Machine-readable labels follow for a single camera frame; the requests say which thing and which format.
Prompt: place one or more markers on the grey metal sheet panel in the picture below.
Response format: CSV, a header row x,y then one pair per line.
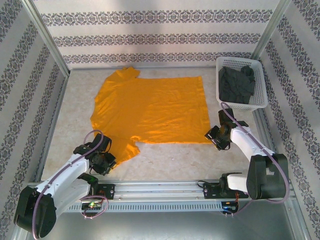
x,y
160,227

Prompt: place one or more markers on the white perforated plastic basket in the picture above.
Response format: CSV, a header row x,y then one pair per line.
x,y
261,100

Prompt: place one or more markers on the dark grey t-shirt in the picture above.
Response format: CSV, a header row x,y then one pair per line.
x,y
236,85

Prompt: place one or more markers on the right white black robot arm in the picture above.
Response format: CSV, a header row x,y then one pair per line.
x,y
250,147

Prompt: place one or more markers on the controller circuit board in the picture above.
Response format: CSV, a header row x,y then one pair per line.
x,y
228,207
91,205

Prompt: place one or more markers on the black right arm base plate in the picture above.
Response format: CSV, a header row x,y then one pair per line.
x,y
210,191

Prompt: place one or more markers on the right controller circuit board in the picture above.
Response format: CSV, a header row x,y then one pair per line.
x,y
228,207

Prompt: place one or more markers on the left controller circuit board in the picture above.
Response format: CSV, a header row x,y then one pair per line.
x,y
91,205

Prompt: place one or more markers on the aluminium mounting rail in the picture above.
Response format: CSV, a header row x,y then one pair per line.
x,y
160,188

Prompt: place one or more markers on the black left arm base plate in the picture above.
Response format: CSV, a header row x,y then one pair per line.
x,y
110,191

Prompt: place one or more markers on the aluminium frame post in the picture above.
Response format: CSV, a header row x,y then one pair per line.
x,y
50,42
270,30

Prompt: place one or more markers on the yellow t-shirt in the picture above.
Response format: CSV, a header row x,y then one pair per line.
x,y
150,107

